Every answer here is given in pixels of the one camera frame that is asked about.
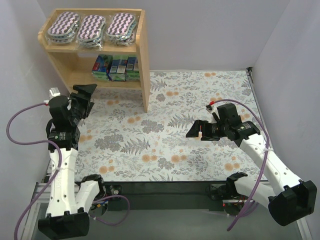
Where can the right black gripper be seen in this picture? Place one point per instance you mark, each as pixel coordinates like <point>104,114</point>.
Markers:
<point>203,130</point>

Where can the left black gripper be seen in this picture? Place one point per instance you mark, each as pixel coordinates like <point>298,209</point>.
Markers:
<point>81,100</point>

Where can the blue green sponge pack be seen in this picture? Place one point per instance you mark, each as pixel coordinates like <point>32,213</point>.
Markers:
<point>102,67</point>
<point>132,69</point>
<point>117,72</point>

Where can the pink wavy sponge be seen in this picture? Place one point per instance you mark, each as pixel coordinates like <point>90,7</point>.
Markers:
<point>121,30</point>
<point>64,28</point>
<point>91,32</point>

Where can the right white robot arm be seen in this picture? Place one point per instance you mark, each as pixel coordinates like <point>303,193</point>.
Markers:
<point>287,197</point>

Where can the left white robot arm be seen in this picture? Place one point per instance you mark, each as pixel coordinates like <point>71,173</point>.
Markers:
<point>67,215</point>

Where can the wooden two-tier shelf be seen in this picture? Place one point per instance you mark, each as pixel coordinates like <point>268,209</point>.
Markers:
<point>74,64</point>

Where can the floral patterned table mat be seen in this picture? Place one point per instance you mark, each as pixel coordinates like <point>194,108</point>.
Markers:
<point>122,142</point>

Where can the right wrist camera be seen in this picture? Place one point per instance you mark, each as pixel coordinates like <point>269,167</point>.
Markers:
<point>213,111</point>

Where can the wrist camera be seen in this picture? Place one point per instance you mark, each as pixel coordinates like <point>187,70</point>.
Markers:
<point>213,111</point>
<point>53,92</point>

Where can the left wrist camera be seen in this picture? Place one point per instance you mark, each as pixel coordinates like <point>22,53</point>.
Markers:
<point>53,92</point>

